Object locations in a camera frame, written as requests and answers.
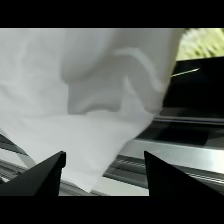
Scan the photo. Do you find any silver frame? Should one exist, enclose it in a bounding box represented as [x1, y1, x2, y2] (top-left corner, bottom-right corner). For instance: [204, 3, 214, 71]
[0, 115, 224, 197]

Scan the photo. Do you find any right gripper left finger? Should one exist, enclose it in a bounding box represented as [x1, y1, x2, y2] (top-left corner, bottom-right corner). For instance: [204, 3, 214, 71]
[0, 150, 67, 197]

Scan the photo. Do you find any white garment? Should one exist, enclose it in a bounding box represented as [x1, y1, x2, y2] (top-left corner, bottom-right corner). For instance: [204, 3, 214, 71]
[0, 27, 186, 194]

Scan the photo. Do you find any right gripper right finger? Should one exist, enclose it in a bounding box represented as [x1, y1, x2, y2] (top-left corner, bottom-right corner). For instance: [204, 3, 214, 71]
[143, 150, 224, 197]

